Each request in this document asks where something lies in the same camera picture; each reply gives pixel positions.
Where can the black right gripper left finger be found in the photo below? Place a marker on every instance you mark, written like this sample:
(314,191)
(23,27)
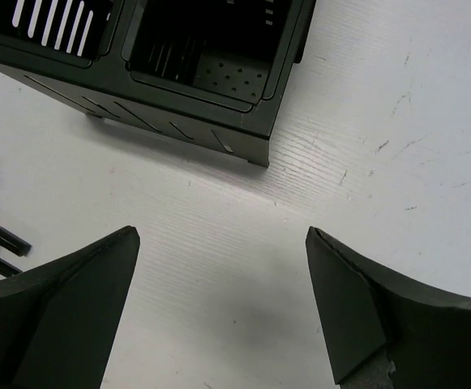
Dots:
(58,321)

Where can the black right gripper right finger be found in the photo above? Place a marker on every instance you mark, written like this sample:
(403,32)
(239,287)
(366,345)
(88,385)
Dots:
(383,329)

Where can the black metal organizer rack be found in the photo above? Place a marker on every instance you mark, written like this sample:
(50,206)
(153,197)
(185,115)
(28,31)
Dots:
(210,73)

